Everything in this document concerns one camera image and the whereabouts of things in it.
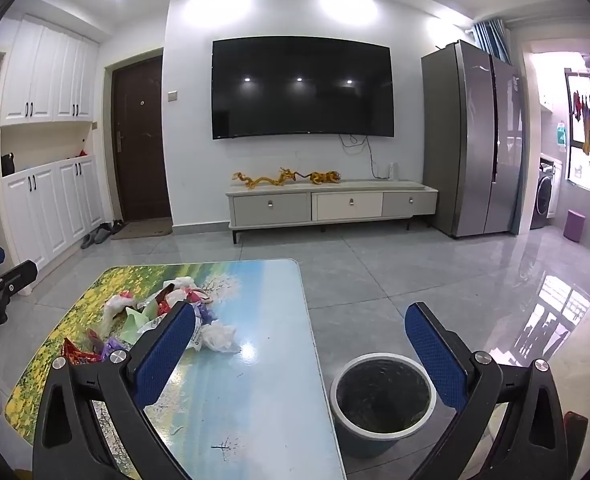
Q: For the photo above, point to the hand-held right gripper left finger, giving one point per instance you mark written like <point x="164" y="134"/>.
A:
<point x="165" y="355"/>

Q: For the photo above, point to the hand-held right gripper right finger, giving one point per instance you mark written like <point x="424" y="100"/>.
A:
<point x="435" y="360"/>

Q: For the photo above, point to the green paper sheet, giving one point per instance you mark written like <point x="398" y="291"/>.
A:
<point x="140" y="322"/>

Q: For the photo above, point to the small red wrapper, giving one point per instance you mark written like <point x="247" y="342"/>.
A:
<point x="164" y="301"/>

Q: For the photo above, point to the purple wrapper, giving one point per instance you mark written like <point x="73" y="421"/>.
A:
<point x="205" y="312"/>
<point x="111" y="347"/>

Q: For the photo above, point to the white plastic bag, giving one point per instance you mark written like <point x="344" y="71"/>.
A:
<point x="220" y="337"/>

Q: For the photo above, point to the pink white wrapper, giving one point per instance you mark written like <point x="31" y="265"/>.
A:
<point x="200" y="296"/>

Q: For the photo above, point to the large white tissue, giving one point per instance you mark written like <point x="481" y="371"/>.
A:
<point x="115" y="307"/>

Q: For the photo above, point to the round grey trash bin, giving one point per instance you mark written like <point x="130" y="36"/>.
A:
<point x="375" y="400"/>

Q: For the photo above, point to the small white tissue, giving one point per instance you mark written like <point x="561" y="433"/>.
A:
<point x="182" y="285"/>

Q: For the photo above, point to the large red snack wrapper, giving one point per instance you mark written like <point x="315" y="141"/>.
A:
<point x="80" y="355"/>

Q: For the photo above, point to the grey slipper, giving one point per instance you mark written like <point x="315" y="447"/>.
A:
<point x="103" y="233"/>
<point x="88" y="241"/>

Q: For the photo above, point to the black bag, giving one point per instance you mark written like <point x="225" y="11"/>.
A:
<point x="7" y="164"/>

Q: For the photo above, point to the landscape print table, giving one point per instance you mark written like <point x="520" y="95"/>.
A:
<point x="255" y="410"/>

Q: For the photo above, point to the black shoe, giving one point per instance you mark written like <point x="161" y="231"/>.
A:
<point x="117" y="224"/>

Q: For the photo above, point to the brown doormat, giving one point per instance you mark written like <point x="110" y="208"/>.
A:
<point x="142" y="229"/>

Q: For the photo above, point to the red object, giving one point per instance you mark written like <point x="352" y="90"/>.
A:
<point x="576" y="435"/>

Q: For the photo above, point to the dark brown door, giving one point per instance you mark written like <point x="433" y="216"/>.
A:
<point x="140" y="150"/>

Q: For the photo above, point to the white television cabinet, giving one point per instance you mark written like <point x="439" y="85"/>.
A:
<point x="335" y="205"/>

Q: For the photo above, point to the white hallway cupboard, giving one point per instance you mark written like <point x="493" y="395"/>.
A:
<point x="45" y="80"/>

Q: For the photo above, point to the purple stool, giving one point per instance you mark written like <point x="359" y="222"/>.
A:
<point x="575" y="225"/>

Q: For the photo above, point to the grey washing machine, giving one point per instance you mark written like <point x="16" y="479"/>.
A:
<point x="544" y="195"/>

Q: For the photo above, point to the short golden dragon ornament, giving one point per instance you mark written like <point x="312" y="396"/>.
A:
<point x="325" y="177"/>

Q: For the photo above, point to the grey double-door fridge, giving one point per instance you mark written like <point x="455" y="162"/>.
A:
<point x="465" y="135"/>

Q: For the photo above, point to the green detergent bottle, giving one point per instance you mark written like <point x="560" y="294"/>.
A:
<point x="560" y="135"/>

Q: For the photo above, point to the red hanging garment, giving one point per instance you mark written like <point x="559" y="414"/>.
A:
<point x="580" y="105"/>

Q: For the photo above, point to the blue curtain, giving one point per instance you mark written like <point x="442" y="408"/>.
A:
<point x="492" y="40"/>

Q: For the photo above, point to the black wall television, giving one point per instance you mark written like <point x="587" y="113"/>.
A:
<point x="300" y="87"/>

